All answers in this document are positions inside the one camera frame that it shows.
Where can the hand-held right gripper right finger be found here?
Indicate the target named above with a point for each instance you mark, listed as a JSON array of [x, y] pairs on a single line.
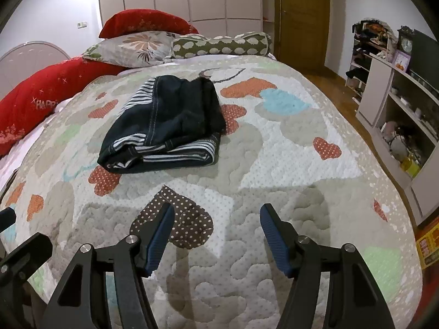
[[276, 243]]

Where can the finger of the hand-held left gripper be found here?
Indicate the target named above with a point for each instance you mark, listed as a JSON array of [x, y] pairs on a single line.
[[7, 221], [31, 246]]

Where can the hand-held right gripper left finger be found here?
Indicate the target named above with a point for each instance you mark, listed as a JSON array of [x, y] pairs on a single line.
[[159, 240]]

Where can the navy striped pants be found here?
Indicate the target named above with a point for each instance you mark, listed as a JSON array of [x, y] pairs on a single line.
[[171, 116]]

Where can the white bed sheet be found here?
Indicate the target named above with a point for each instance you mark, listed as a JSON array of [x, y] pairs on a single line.
[[13, 164]]

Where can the quilted heart pattern blanket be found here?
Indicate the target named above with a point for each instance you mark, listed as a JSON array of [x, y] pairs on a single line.
[[274, 164]]

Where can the red duvet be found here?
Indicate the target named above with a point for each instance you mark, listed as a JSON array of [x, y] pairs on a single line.
[[34, 96]]

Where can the yellow box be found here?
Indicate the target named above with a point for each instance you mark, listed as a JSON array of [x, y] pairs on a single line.
[[428, 243]]

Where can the yellow bottle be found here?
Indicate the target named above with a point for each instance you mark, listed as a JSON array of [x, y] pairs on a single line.
[[410, 167]]

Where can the white headboard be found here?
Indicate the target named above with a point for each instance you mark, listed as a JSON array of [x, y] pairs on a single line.
[[27, 58]]

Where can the white shelf unit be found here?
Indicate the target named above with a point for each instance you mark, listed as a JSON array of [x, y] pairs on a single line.
[[377, 89]]

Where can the floral pillow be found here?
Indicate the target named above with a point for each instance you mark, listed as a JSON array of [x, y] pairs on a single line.
[[137, 48]]

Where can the shoe rack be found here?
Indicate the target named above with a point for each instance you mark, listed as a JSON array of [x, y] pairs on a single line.
[[363, 58]]

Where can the olive patterned bolster pillow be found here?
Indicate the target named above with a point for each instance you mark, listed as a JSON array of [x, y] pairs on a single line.
[[223, 44]]

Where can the red pillow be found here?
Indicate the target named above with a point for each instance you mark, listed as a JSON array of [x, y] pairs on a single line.
[[144, 22]]

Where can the wooden door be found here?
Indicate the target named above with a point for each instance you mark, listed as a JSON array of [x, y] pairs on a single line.
[[301, 17]]

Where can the dark screen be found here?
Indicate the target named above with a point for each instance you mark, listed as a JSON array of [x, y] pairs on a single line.
[[427, 61]]

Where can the dark table clock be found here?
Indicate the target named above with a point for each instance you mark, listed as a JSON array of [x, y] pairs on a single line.
[[405, 43]]

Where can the white wardrobe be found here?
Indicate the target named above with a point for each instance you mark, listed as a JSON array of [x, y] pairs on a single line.
[[205, 0]]

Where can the purple picture frame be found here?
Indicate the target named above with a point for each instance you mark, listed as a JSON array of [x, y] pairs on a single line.
[[401, 61]]

